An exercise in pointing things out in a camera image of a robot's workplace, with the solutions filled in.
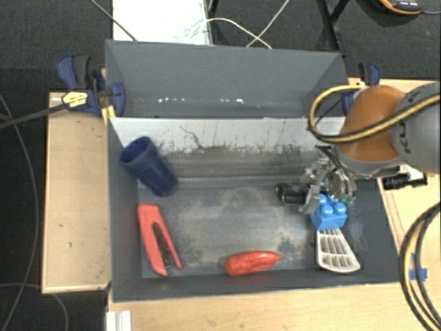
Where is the grey metal bin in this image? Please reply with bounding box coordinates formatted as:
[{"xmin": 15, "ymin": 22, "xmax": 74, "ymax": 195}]
[{"xmin": 104, "ymin": 39, "xmax": 402, "ymax": 303}]

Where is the red stapler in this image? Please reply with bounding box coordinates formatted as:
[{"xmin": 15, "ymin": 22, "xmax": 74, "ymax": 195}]
[{"xmin": 136, "ymin": 203, "xmax": 183, "ymax": 277}]

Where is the blue toy building brick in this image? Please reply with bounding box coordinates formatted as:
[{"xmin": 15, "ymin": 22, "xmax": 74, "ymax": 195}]
[{"xmin": 308, "ymin": 192, "xmax": 349, "ymax": 232}]

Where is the pale wood board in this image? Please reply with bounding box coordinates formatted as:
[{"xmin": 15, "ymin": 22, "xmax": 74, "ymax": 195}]
[{"xmin": 41, "ymin": 90, "xmax": 113, "ymax": 294}]

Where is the black double-barrel object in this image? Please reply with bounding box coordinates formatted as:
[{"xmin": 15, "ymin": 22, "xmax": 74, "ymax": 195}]
[{"xmin": 275, "ymin": 181, "xmax": 311, "ymax": 205}]

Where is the black cylinder on white bracket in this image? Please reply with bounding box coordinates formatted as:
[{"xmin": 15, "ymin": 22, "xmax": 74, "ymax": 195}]
[{"xmin": 381, "ymin": 165, "xmax": 429, "ymax": 191}]

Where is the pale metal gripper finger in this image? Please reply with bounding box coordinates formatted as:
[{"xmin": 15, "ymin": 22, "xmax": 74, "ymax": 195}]
[{"xmin": 298, "ymin": 183, "xmax": 322, "ymax": 216}]

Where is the white plastic grille piece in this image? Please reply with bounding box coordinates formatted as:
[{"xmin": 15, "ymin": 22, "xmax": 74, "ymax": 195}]
[{"xmin": 314, "ymin": 227, "xmax": 362, "ymax": 274}]

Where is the red toy chili pepper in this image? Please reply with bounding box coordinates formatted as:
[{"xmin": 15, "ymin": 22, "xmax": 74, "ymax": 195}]
[{"xmin": 224, "ymin": 250, "xmax": 284, "ymax": 277}]

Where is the dark blue plastic cup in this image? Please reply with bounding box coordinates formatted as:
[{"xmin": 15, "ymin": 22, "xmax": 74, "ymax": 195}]
[{"xmin": 119, "ymin": 136, "xmax": 178, "ymax": 197}]

